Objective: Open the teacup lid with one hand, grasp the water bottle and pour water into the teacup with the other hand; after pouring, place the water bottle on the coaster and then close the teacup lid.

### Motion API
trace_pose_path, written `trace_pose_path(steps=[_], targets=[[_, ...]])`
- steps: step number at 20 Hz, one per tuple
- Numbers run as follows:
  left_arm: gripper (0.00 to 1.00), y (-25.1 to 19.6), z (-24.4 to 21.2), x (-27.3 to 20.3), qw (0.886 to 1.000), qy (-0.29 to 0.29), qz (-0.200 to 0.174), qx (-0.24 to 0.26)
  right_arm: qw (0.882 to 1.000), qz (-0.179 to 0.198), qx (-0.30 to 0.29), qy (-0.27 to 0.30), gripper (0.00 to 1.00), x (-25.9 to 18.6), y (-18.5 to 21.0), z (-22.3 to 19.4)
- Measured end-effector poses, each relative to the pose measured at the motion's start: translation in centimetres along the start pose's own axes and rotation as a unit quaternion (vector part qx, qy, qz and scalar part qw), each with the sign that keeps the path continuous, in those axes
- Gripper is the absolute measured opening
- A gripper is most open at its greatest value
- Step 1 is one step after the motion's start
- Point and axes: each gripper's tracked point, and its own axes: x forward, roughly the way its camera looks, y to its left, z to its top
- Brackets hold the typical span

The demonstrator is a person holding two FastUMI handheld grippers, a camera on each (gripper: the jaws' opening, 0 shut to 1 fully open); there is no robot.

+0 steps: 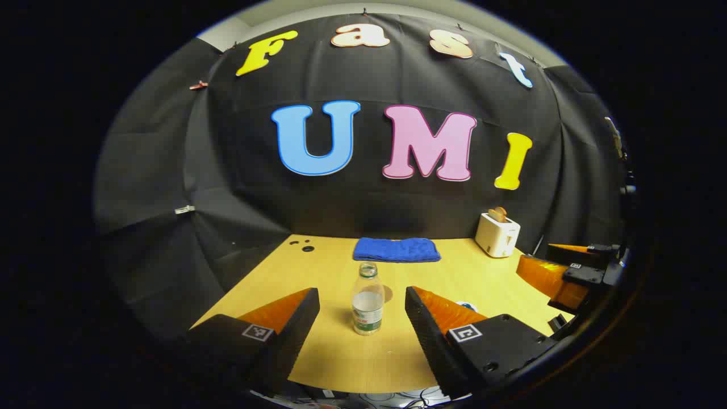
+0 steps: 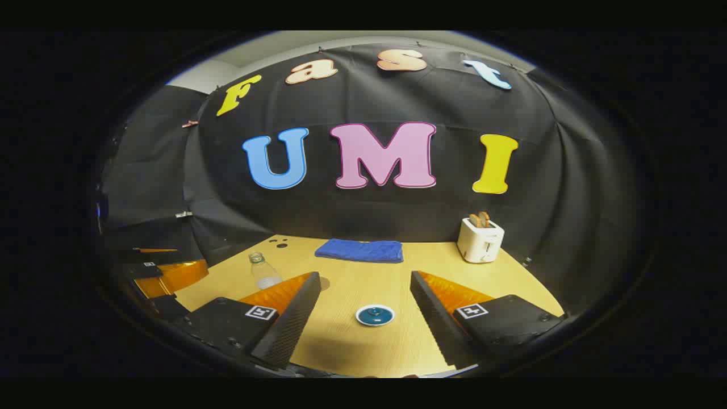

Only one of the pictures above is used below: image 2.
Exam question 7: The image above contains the white toaster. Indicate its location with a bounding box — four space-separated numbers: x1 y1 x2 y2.
457 218 505 264

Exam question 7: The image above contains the blue folded towel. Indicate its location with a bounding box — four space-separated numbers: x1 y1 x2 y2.
314 239 404 264

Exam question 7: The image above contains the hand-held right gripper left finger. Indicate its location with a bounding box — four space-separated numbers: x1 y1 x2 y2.
170 272 323 371

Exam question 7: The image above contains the clear plastic water bottle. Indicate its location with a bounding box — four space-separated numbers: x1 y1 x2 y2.
249 252 283 291

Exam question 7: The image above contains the black backdrop cloth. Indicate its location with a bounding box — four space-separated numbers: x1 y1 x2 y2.
99 40 637 319

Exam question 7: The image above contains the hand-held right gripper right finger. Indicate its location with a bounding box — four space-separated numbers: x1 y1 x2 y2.
410 270 566 370

